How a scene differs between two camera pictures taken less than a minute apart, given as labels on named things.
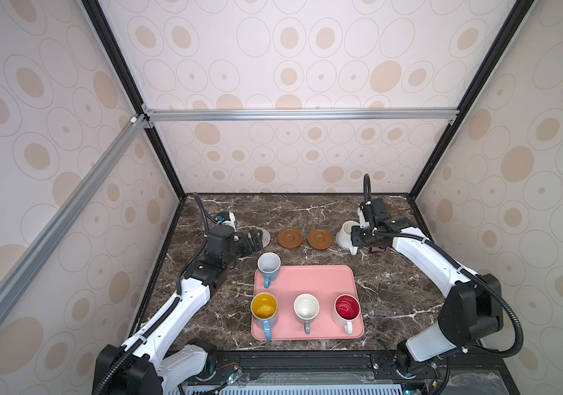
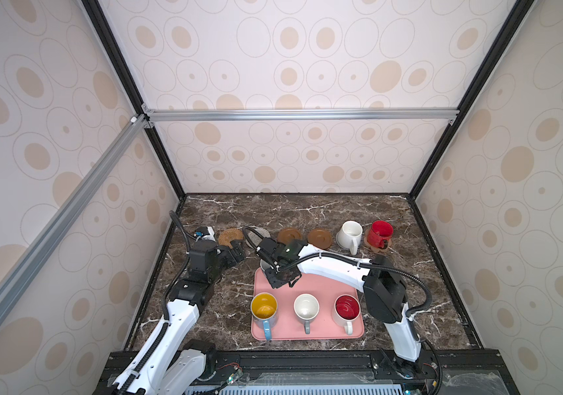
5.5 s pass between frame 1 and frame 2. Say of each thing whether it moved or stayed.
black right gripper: moved
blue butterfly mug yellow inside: stayed
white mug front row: stayed
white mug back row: stayed
